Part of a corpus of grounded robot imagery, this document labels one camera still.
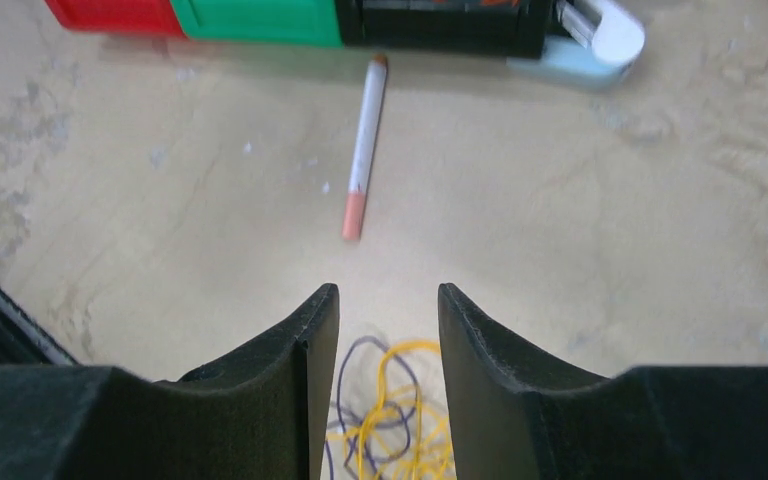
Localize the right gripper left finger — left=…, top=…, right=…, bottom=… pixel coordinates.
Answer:
left=0, top=284, right=340, bottom=479

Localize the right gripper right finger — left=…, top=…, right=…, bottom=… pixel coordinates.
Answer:
left=438, top=283, right=768, bottom=479

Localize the yellow cable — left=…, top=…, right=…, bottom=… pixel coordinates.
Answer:
left=325, top=339, right=457, bottom=480

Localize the black plastic bin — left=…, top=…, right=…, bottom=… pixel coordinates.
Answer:
left=334, top=0, right=556, bottom=59

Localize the green plastic bin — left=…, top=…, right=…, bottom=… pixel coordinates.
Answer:
left=170, top=0, right=343, bottom=47

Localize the red plastic bin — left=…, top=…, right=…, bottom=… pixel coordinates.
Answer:
left=45, top=0, right=186, bottom=38

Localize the white orange tipped pen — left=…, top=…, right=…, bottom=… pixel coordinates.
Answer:
left=342, top=54, right=388, bottom=241

